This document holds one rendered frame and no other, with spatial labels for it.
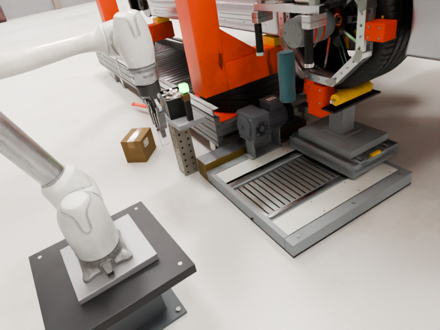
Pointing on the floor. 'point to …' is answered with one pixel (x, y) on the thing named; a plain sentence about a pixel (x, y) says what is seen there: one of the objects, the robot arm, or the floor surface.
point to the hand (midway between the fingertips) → (163, 135)
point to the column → (184, 150)
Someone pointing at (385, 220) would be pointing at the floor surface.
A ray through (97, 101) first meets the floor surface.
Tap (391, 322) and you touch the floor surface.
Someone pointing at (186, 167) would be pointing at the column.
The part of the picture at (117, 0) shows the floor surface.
